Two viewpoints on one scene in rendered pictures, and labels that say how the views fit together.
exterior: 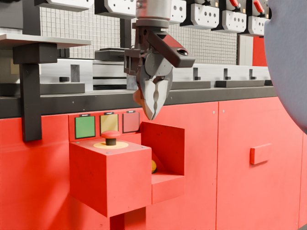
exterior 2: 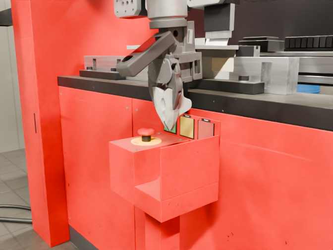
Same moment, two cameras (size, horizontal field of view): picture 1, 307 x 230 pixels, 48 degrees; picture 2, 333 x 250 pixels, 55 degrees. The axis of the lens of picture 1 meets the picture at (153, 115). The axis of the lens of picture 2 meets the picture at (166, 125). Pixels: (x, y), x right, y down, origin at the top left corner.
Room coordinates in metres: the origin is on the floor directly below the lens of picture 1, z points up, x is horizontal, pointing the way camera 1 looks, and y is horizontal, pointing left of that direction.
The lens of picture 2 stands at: (0.74, -0.63, 0.98)
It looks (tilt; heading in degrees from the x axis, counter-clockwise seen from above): 12 degrees down; 90
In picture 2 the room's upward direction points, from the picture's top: straight up
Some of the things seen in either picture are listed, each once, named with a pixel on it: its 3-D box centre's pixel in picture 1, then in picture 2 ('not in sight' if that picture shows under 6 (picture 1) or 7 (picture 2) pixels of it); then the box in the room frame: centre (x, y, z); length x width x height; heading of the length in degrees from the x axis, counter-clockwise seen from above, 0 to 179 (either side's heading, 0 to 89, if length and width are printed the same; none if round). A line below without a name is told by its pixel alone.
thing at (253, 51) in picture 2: not in sight; (227, 51); (0.93, 0.36, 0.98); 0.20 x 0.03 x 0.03; 132
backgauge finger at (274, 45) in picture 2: not in sight; (249, 44); (1.02, 0.49, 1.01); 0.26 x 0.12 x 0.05; 42
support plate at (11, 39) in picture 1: (26, 44); (184, 47); (0.79, 0.29, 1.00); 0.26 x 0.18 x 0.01; 42
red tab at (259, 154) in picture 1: (262, 153); not in sight; (1.47, -0.48, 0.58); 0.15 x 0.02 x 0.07; 132
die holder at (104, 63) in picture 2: not in sight; (118, 67); (0.53, 0.80, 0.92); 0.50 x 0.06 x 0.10; 132
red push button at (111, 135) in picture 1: (110, 139); (146, 136); (0.70, 0.09, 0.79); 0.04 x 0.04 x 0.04
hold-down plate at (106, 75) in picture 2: not in sight; (100, 74); (0.46, 0.79, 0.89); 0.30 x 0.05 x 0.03; 132
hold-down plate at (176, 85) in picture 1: (179, 85); not in sight; (1.27, -0.10, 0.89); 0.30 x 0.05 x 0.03; 132
